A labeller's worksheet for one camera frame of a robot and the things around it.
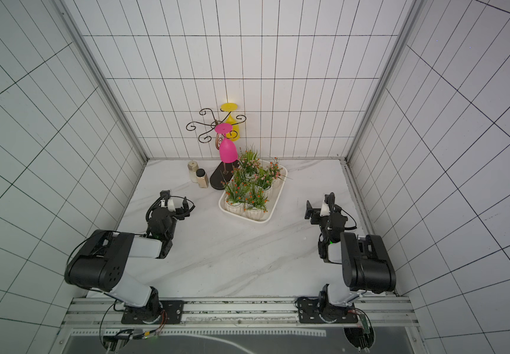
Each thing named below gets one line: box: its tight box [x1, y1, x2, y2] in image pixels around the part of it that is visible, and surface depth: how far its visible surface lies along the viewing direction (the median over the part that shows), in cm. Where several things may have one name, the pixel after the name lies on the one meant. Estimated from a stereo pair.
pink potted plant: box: [253, 162, 280, 198], surface depth 97 cm
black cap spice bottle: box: [196, 168, 210, 189], surface depth 105 cm
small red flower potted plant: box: [266, 156, 286, 180], surface depth 99 cm
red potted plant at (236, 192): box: [220, 173, 250, 217], surface depth 94 cm
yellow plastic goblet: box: [221, 102, 240, 142], surface depth 97 cm
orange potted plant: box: [241, 184, 270, 222], surface depth 92 cm
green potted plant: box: [237, 147, 262, 181], surface depth 103 cm
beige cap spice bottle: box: [187, 160, 199, 183], surface depth 106 cm
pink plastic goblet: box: [214, 122, 239, 163], surface depth 97 cm
